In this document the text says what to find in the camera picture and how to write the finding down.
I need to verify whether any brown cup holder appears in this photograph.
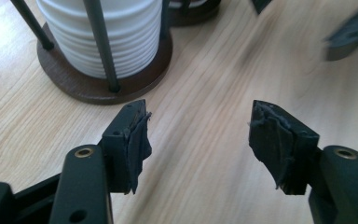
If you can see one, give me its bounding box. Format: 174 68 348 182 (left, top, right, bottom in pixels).
9 0 173 105
167 0 222 28

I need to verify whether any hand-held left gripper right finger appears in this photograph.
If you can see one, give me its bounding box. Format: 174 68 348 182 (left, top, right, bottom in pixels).
249 100 321 196

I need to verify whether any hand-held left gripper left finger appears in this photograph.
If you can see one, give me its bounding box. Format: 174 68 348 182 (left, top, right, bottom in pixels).
101 99 153 196

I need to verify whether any stack of white paper cups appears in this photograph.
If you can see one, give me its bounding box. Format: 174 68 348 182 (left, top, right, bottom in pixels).
35 0 164 79

